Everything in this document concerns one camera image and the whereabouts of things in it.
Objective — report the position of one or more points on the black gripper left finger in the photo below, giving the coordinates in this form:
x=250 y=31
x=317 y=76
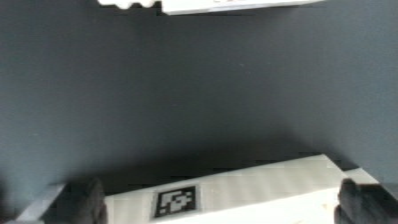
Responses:
x=70 y=204

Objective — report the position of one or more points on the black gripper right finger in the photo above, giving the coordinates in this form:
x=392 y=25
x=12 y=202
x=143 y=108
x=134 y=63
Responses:
x=367 y=204

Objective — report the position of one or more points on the white table leg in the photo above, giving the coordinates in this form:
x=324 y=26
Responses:
x=282 y=193

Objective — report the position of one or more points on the white square table top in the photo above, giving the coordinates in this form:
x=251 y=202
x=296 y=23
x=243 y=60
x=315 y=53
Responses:
x=182 y=7

